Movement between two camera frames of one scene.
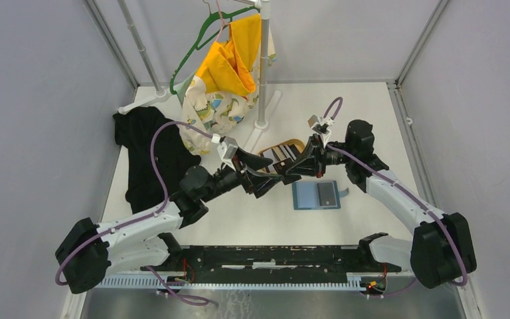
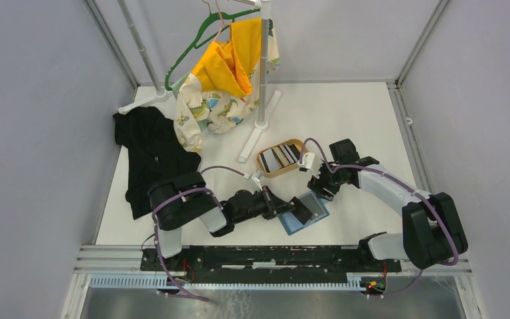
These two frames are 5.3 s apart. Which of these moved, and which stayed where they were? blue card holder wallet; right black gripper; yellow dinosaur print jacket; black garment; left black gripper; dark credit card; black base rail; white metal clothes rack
Moved: right black gripper; dark credit card; left black gripper; blue card holder wallet
Stayed: yellow dinosaur print jacket; black base rail; black garment; white metal clothes rack
